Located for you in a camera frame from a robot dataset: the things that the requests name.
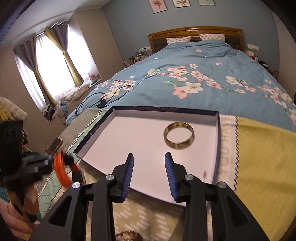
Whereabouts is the orange smart watch band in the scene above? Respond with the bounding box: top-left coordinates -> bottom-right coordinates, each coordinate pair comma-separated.
53,152 -> 82,188

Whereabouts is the amber tortoiseshell bangle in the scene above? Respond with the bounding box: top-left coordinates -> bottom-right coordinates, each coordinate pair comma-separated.
163,121 -> 195,150

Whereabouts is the yellow cloth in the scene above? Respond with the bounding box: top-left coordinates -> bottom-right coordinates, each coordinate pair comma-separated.
236,117 -> 295,240

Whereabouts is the patterned patchwork mat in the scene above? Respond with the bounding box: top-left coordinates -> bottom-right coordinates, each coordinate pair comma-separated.
36,108 -> 239,241

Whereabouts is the white cloth pile on sill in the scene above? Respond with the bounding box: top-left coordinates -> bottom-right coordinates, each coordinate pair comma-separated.
60,83 -> 90,105

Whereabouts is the dark blue shallow tray box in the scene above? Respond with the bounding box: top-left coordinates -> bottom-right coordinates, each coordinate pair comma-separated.
74,106 -> 221,203

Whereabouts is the grey gold left curtain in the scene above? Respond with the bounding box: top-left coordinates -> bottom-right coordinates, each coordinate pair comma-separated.
14,34 -> 57,110

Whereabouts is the grey gold curtain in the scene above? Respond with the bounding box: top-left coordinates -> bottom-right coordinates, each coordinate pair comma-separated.
44,21 -> 84,86
14,34 -> 57,110

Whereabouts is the grey gold right curtain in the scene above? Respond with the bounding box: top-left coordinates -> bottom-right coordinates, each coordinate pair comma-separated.
44,21 -> 84,86

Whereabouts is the blue floral duvet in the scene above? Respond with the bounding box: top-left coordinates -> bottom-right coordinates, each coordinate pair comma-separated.
66,40 -> 295,131

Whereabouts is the wooden bed headboard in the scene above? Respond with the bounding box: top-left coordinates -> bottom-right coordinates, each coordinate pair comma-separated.
148,26 -> 245,54

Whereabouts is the left floral pillow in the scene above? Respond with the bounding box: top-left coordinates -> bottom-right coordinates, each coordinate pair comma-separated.
166,36 -> 191,45

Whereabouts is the floral pillow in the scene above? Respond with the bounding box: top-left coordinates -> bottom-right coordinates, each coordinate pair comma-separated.
166,36 -> 191,45
199,34 -> 225,42

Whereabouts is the right floral pillow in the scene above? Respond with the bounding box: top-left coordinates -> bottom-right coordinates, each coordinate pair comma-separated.
199,34 -> 225,42

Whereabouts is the pink flower framed picture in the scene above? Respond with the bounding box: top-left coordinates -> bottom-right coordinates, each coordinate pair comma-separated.
148,0 -> 167,14

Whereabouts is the white flower framed picture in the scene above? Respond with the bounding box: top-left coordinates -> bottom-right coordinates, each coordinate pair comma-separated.
172,0 -> 191,8

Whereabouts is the green leaf framed picture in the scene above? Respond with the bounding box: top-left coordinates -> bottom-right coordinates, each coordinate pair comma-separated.
198,0 -> 215,6

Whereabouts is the black tracking camera box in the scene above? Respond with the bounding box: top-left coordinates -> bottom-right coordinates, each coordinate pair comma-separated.
1,120 -> 23,185

